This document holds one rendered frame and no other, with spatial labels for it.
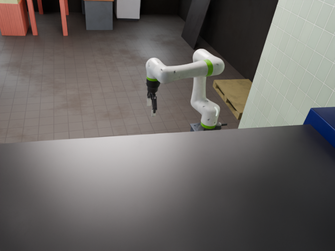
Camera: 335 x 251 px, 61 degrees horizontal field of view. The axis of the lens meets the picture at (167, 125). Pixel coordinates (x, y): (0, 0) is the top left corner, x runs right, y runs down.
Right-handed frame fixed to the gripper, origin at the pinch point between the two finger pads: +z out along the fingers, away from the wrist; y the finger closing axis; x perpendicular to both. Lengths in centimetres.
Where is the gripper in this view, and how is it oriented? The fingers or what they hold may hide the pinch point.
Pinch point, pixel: (151, 109)
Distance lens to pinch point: 209.0
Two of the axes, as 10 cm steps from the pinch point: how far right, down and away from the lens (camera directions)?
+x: -9.5, 1.1, -2.8
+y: -2.9, -6.0, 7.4
